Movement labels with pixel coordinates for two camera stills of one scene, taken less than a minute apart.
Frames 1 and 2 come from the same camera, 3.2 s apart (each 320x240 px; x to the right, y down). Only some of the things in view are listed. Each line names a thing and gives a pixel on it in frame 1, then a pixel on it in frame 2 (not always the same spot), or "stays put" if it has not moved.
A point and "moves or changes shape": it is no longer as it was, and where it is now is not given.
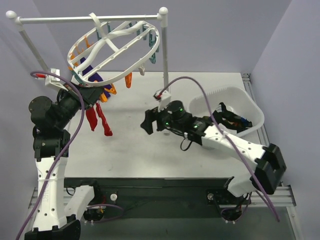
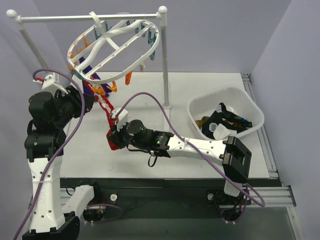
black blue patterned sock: [227, 119] stays put
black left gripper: [88, 95] stays put
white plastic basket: [239, 101] stays put
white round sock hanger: [112, 51] stays put
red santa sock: [91, 117] -> [107, 106]
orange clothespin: [103, 97] moves or changes shape
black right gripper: [158, 121] -> [116, 137]
